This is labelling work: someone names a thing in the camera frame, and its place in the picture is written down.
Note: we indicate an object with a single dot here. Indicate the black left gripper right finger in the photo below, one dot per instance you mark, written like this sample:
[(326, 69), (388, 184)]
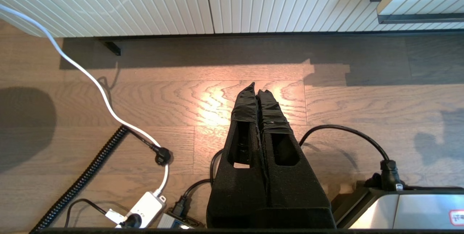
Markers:
[(293, 197)]

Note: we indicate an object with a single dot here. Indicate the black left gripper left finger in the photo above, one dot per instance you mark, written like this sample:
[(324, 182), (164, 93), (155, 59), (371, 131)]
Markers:
[(232, 197)]

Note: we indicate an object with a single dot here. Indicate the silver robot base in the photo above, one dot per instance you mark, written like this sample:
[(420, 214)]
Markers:
[(417, 210)]

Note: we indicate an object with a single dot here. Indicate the white TV cabinet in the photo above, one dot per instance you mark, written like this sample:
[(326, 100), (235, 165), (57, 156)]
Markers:
[(145, 1)]

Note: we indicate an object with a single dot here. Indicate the grey power adapter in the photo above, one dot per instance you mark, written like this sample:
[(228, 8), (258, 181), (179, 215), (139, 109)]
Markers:
[(170, 221)]

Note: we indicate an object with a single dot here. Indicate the white power strip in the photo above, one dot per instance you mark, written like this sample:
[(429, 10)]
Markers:
[(145, 206)]

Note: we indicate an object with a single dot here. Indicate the small white plug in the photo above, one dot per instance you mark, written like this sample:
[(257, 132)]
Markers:
[(115, 216)]

